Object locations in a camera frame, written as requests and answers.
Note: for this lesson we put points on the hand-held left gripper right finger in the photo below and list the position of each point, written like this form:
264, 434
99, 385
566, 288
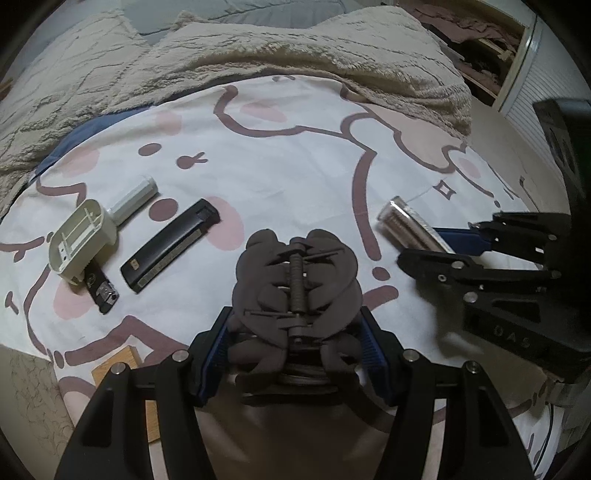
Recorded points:
374, 350

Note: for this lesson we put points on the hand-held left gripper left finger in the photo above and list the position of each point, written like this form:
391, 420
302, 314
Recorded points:
214, 355

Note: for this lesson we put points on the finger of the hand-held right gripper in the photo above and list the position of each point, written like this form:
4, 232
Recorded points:
461, 239
438, 267

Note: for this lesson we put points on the clear shiny cylinder tube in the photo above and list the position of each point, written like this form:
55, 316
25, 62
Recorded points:
406, 221

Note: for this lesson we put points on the brown hair claw clip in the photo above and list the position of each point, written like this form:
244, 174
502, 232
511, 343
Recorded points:
258, 277

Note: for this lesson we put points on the wooden block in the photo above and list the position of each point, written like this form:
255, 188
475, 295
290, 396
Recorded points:
115, 367

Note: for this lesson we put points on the white slatted door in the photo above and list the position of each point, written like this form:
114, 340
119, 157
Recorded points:
540, 87

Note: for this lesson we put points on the black rectangular case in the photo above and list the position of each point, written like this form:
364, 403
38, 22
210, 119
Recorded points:
166, 254

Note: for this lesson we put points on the small black lighter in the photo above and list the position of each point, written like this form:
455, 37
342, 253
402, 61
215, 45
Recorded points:
99, 288

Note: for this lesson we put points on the printed cartoon bedsheet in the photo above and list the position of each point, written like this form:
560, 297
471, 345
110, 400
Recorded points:
300, 161

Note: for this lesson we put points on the beige plastic handheld gadget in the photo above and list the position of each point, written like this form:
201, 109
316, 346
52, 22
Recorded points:
81, 235

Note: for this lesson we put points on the dark clothes pile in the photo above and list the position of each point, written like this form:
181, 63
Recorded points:
461, 32

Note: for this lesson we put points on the beige patterned mat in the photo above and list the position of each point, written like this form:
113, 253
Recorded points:
27, 406

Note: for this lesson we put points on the beige fleece-backed blanket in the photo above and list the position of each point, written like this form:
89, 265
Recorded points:
300, 55

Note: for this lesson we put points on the navy blue blanket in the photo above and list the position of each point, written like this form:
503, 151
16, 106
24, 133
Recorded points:
78, 136

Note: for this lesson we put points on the beige tufted blanket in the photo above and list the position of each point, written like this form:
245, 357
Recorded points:
69, 106

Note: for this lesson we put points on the grey quilt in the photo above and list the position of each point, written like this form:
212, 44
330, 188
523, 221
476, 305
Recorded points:
231, 14

